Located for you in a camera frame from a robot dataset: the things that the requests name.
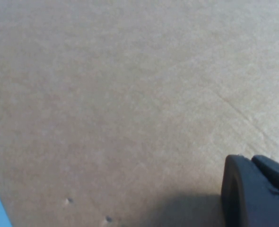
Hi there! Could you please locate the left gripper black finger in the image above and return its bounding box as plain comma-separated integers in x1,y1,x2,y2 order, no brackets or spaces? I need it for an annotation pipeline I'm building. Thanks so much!
220,154,279,227

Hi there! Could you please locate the cardboard drawer with curved-edge window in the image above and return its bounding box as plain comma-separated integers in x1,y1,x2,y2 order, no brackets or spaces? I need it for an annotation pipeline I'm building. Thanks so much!
0,0,279,227

